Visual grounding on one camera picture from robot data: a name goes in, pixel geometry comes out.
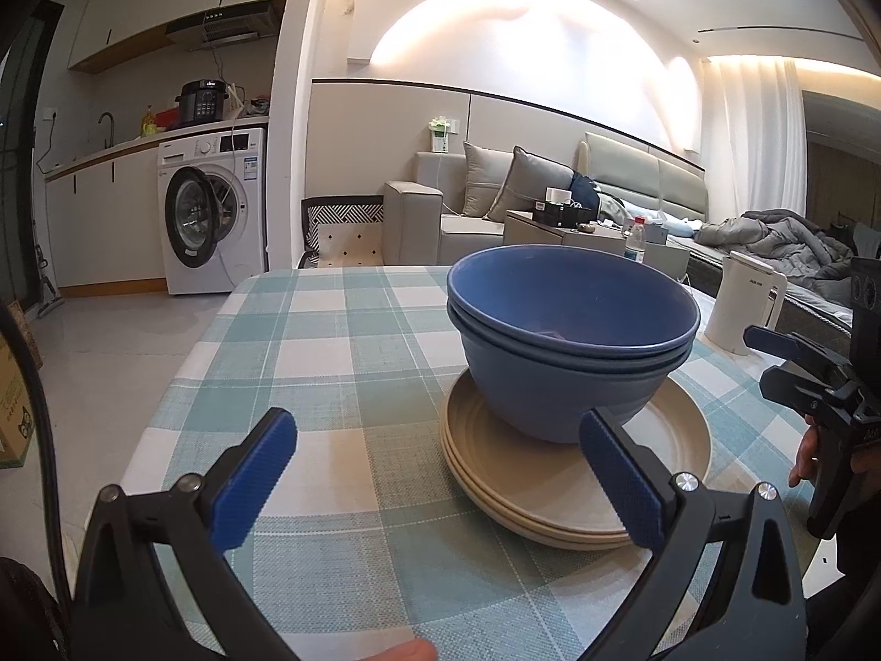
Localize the white curtain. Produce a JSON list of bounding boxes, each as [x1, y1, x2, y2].
[[698, 58, 806, 221]]

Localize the person's right hand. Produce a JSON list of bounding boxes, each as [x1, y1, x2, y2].
[[788, 422, 822, 489]]

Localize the black white patterned mat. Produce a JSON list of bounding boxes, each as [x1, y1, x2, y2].
[[297, 196, 387, 269]]

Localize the grey cushion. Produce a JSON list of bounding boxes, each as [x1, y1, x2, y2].
[[461, 141, 517, 221], [485, 147, 575, 221]]

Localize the white washing machine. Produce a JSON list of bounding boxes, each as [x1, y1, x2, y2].
[[157, 127, 269, 296]]

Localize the white wall-mounted holder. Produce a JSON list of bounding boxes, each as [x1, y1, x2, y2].
[[427, 117, 459, 154]]

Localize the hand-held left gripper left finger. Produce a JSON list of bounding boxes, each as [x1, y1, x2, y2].
[[70, 406, 300, 661]]

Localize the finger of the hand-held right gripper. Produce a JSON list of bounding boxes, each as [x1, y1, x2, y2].
[[760, 362, 861, 421], [743, 325, 856, 380]]

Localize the black pressure cooker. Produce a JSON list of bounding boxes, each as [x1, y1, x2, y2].
[[175, 80, 230, 126]]

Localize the range hood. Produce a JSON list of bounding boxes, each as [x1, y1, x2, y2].
[[165, 6, 286, 52]]

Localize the blue bowl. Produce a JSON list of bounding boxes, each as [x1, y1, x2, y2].
[[449, 310, 693, 371], [460, 337, 672, 445], [446, 244, 701, 359]]

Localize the white electric kettle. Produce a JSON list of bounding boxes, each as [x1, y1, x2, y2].
[[703, 250, 787, 357]]

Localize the beige upholstered bed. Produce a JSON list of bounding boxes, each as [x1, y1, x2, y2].
[[574, 131, 858, 332]]

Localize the black box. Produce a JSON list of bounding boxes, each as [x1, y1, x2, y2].
[[531, 199, 596, 227]]

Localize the white lower kitchen cabinets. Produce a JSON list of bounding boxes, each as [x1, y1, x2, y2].
[[42, 144, 166, 290]]

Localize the grey sofa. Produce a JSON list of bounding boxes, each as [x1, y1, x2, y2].
[[382, 151, 552, 269]]

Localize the white kitchen cabinets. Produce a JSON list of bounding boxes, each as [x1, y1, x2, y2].
[[65, 0, 290, 73], [42, 144, 166, 290]]

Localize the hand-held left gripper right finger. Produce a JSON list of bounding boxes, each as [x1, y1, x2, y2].
[[578, 406, 808, 661]]

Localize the grey duvet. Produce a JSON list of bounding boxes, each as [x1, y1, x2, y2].
[[692, 208, 855, 286]]

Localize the teal checked tablecloth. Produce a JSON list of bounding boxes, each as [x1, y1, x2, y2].
[[65, 265, 813, 661]]

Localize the dark glass door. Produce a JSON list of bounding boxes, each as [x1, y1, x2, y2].
[[0, 0, 66, 311]]

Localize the person's left hand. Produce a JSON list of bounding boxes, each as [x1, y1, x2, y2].
[[375, 639, 439, 661]]

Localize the navy clothing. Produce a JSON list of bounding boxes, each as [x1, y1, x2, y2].
[[570, 174, 603, 218]]

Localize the white upper kitchen cabinets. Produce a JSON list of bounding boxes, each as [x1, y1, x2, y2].
[[65, 0, 290, 73]]

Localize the brown cardboard box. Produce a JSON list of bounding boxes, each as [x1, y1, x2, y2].
[[0, 334, 39, 469]]

